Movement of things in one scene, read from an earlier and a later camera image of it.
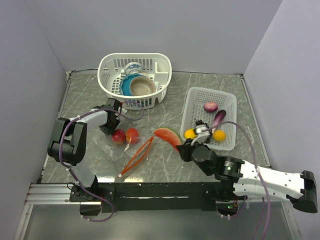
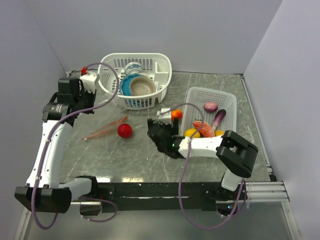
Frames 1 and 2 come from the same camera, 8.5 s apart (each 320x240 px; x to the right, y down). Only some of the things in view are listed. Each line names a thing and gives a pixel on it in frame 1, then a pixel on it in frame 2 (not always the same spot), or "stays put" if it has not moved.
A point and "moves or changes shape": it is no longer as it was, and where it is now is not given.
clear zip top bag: (125, 154) moves or changes shape
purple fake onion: (210, 106) stays put
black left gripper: (108, 131) → (91, 96)
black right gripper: (185, 149) → (174, 130)
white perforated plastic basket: (218, 109) stays put
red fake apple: (118, 136) → (124, 130)
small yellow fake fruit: (219, 135) stays put
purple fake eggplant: (218, 118) stays put
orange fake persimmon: (132, 136) → (177, 113)
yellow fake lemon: (190, 133) stays put
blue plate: (125, 83) stays put
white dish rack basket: (141, 77) stays put
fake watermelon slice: (169, 135) moves or changes shape
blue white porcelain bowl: (133, 68) stays put
